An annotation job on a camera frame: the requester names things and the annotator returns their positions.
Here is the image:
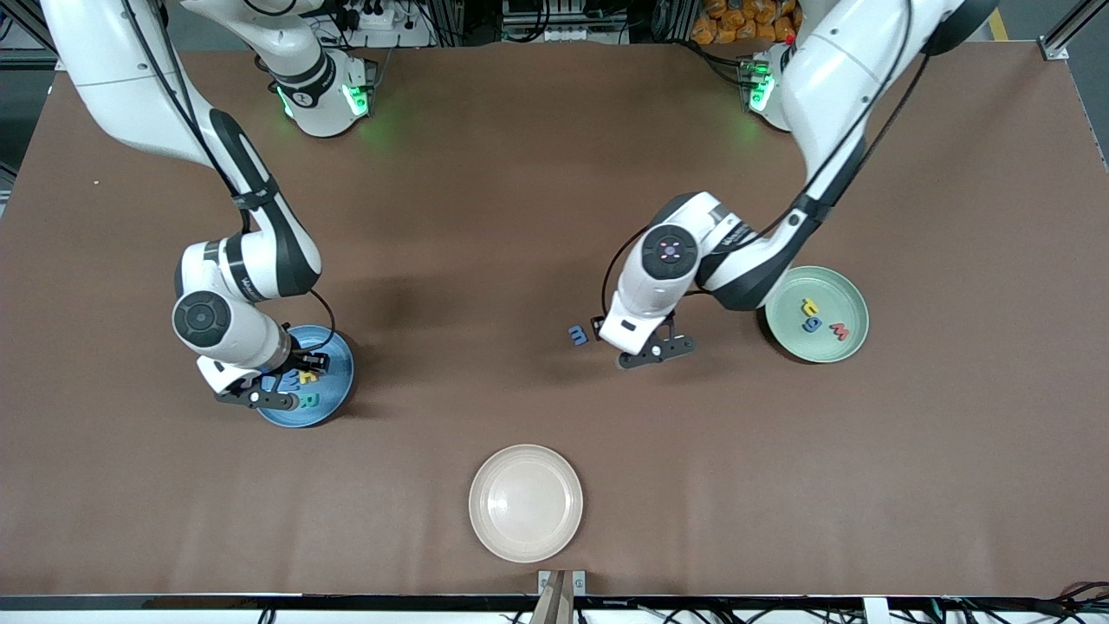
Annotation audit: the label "blue plate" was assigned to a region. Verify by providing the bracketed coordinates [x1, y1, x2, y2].
[256, 325, 355, 429]

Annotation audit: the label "green plate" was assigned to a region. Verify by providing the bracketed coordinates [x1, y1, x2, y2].
[766, 265, 870, 364]

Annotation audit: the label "beige plate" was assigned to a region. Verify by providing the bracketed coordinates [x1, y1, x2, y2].
[469, 445, 584, 564]

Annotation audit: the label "brown table mat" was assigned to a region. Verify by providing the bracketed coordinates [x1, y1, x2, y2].
[0, 42, 1109, 599]

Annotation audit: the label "orange snack bags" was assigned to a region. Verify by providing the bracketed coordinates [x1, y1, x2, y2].
[691, 0, 802, 46]

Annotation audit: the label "white power strip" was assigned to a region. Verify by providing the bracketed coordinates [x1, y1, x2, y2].
[334, 0, 404, 31]

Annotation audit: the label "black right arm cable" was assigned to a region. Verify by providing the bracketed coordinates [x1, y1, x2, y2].
[121, 0, 337, 354]

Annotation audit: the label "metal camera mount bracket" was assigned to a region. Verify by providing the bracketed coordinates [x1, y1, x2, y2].
[530, 569, 587, 624]

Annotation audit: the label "black and red cable bundle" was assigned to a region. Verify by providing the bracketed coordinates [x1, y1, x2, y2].
[940, 582, 1109, 624]

